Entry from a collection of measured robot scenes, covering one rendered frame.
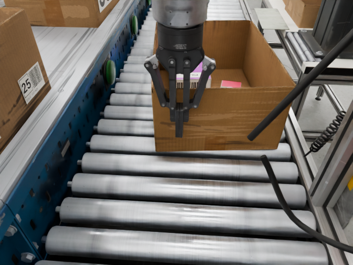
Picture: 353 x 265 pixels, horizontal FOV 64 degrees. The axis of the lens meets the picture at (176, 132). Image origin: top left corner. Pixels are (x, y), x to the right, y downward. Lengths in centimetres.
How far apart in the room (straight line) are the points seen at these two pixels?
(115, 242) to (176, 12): 39
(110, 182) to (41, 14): 64
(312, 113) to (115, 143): 177
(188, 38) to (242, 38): 51
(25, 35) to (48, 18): 44
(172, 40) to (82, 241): 37
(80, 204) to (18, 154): 16
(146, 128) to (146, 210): 25
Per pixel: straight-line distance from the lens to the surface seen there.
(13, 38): 58
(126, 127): 75
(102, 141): 72
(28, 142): 54
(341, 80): 120
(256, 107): 61
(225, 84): 82
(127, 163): 65
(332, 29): 121
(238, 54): 98
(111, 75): 85
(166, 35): 46
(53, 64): 80
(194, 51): 49
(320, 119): 223
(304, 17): 145
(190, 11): 44
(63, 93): 65
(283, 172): 67
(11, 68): 57
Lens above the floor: 121
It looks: 40 degrees down
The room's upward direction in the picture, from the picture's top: straight up
